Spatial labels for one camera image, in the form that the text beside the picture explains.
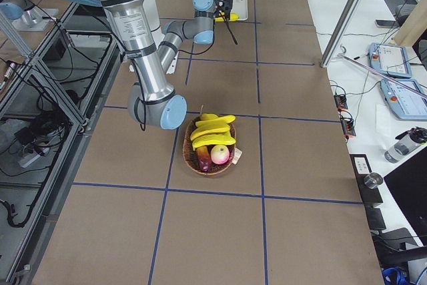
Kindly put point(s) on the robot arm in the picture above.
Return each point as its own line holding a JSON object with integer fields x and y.
{"x": 200, "y": 29}
{"x": 152, "y": 100}

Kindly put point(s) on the brown wicker basket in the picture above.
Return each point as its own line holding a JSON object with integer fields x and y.
{"x": 190, "y": 156}

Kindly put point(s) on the white bear print tray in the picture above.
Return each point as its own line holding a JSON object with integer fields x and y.
{"x": 239, "y": 10}

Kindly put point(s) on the yellow pear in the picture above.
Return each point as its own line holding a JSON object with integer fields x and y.
{"x": 207, "y": 116}

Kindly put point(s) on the curved left yellow banana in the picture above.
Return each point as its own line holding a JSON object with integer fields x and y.
{"x": 221, "y": 119}

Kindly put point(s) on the long reach stick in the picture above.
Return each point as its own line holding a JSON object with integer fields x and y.
{"x": 342, "y": 55}

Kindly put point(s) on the pink white apple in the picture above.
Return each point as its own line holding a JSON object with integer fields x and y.
{"x": 220, "y": 154}

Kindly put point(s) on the dark red fruit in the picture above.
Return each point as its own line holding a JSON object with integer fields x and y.
{"x": 204, "y": 158}

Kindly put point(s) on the far teach pendant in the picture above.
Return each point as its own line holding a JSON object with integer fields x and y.
{"x": 391, "y": 60}

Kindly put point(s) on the teach pendant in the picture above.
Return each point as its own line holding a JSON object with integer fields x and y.
{"x": 404, "y": 104}
{"x": 391, "y": 60}

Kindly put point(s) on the near teach pendant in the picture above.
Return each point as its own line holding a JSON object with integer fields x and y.
{"x": 404, "y": 104}

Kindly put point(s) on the small metal cup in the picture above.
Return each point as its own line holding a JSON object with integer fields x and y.
{"x": 373, "y": 180}

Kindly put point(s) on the clear water bottle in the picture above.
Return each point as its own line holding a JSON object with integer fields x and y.
{"x": 407, "y": 142}

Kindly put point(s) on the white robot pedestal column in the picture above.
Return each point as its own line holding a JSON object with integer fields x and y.
{"x": 153, "y": 49}

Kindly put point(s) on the aluminium frame post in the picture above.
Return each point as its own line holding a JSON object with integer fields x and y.
{"x": 338, "y": 33}

